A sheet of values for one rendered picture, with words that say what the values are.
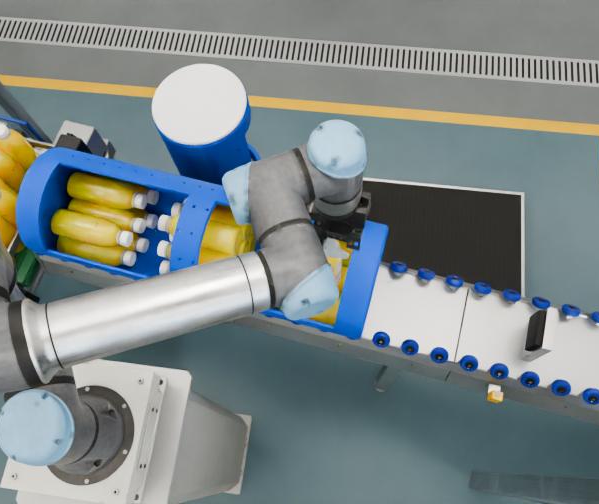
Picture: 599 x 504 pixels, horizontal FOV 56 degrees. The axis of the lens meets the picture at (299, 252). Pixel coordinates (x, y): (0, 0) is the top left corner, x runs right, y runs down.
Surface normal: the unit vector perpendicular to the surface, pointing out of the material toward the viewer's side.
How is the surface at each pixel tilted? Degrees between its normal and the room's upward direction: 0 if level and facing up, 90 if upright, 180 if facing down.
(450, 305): 0
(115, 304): 15
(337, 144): 1
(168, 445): 0
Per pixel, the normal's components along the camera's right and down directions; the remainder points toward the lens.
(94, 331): 0.30, 0.03
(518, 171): -0.05, -0.35
